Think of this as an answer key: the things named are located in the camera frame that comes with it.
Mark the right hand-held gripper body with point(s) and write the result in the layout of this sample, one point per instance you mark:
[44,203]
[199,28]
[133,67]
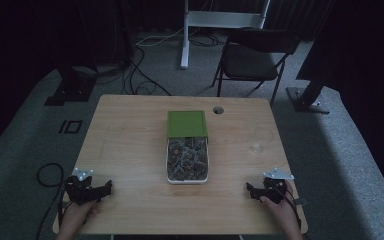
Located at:
[275,189]

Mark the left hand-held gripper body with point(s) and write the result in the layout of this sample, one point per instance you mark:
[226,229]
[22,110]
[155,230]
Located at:
[80,191]

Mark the person's right hand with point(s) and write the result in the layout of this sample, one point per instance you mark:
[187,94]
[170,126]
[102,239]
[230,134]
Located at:
[281,211]

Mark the person's left hand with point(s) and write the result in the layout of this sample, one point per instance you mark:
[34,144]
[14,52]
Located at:
[77,215]

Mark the clear glass cup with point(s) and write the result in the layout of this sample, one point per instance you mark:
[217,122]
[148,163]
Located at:
[259,140]

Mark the white box of dried flowers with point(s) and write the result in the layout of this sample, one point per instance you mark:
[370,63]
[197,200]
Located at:
[187,160]

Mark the green box lid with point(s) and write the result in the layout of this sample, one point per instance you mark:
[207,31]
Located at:
[186,124]

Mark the black slanted stand with base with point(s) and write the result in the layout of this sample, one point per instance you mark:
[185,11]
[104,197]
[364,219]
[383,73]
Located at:
[308,96]

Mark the black stand with square base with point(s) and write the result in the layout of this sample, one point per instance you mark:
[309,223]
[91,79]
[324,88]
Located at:
[73,85]

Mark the black folding chair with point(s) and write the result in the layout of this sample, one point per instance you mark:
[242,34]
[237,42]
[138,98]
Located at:
[251,60]

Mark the white metal stand frame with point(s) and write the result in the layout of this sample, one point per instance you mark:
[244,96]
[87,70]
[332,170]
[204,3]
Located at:
[213,18]

